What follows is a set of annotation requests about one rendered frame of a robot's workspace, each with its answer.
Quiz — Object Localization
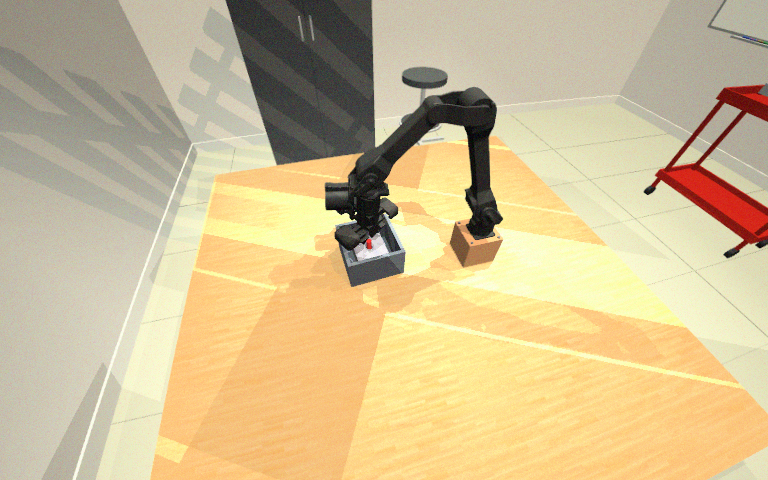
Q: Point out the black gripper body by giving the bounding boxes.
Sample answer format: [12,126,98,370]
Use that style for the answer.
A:
[334,197,399,251]

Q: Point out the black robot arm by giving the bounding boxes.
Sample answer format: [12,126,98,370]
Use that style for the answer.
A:
[324,87,504,240]

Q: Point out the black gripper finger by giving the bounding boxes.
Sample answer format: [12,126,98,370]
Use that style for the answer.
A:
[349,224,369,245]
[369,219,387,238]

